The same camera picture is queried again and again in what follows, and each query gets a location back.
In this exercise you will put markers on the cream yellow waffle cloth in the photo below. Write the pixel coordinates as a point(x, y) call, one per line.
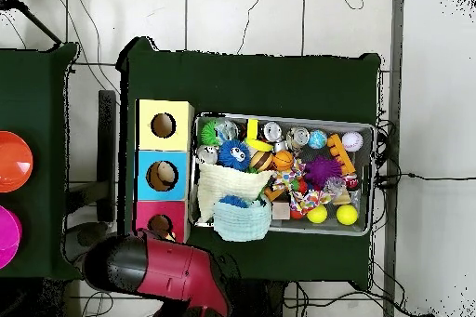
point(223, 182)

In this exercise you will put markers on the blue spiky ball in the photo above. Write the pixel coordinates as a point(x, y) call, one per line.
point(234, 201)

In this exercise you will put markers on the mint green waffle cloth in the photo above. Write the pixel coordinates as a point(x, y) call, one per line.
point(242, 222)

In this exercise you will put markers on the colourful patterned cloth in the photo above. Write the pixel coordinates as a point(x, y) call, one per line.
point(286, 179)
point(309, 199)

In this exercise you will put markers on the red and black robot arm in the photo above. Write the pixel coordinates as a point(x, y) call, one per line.
point(163, 269)

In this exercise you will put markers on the wooden box with three holes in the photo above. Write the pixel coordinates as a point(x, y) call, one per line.
point(165, 150)

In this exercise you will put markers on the blue fuzzy ball with eyes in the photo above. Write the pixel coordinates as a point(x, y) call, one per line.
point(235, 155)

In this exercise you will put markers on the yellow plastic block toy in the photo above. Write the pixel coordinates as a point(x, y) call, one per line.
point(253, 132)

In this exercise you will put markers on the green spiky ball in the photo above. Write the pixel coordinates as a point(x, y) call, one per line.
point(210, 133)

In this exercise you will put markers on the silver metal can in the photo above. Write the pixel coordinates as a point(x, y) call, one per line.
point(273, 131)

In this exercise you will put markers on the small orange basketball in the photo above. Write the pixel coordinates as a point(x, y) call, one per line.
point(283, 160)

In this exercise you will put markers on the wooden cube block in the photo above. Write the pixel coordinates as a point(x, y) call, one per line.
point(281, 211)

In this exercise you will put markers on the dark green table cloth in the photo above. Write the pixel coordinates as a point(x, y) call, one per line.
point(37, 109)
point(253, 79)

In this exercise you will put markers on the globe print ball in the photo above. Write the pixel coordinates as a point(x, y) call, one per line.
point(317, 139)

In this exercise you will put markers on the purple spiky ball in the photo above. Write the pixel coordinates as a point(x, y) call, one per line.
point(322, 172)

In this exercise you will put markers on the yellow ball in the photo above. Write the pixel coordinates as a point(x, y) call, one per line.
point(346, 214)
point(317, 214)

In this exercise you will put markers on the orange plastic block toy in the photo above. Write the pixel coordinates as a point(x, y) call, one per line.
point(341, 153)

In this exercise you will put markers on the white baseball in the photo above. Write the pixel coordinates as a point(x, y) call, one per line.
point(352, 141)

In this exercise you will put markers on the orange plate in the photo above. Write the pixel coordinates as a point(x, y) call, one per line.
point(13, 161)

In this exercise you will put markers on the magenta plate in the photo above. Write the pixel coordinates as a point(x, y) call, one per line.
point(7, 235)

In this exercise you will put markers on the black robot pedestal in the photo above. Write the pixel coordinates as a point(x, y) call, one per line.
point(260, 302)

